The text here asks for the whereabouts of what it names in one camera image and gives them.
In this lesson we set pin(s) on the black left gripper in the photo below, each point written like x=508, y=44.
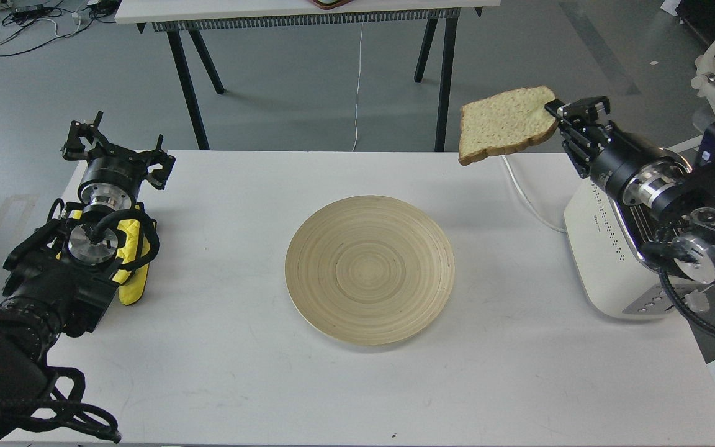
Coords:
x=113, y=180

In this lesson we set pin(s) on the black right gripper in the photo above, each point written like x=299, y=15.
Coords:
x=631, y=170

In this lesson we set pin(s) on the slice of bread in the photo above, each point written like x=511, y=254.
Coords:
x=505, y=123

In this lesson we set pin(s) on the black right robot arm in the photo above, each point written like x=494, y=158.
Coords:
x=676, y=197

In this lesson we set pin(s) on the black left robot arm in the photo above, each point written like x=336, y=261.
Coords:
x=63, y=278

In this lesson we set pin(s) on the white chrome toaster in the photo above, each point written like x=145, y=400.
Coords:
x=604, y=238

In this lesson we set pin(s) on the yellow cloth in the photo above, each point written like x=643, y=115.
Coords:
x=116, y=245

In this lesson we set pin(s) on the white background table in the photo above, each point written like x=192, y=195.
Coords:
x=176, y=17

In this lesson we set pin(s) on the round wooden plate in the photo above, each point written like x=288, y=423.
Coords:
x=370, y=270

